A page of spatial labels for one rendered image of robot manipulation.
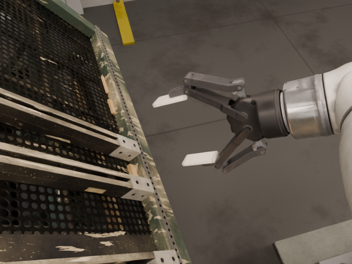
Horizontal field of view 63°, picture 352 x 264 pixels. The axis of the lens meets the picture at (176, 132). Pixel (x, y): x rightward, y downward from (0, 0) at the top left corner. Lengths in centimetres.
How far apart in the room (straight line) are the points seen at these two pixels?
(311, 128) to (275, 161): 196
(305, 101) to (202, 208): 175
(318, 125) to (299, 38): 306
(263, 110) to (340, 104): 10
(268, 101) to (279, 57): 273
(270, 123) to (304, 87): 7
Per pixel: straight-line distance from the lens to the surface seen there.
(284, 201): 227
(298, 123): 44
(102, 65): 166
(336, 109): 42
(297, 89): 44
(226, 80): 47
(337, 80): 44
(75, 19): 181
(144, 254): 96
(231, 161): 55
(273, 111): 45
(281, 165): 239
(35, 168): 83
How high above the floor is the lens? 200
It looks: 56 degrees down
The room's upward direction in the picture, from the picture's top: straight up
